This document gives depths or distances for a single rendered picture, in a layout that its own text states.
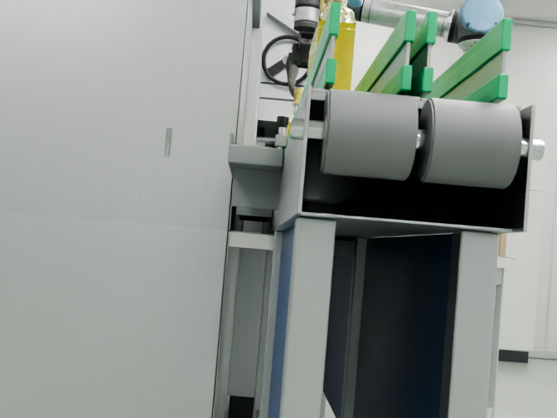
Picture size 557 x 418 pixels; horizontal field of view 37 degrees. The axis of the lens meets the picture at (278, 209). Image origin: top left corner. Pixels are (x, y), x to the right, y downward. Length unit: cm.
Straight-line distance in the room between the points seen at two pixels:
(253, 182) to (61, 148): 59
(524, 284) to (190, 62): 493
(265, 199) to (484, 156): 68
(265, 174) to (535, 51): 588
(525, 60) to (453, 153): 638
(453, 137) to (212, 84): 112
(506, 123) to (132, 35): 121
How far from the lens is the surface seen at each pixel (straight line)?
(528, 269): 650
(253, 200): 139
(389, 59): 91
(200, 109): 182
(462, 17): 235
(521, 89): 659
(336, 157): 75
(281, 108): 346
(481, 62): 92
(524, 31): 718
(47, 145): 186
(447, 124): 76
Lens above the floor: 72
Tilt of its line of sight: 3 degrees up
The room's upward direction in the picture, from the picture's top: 5 degrees clockwise
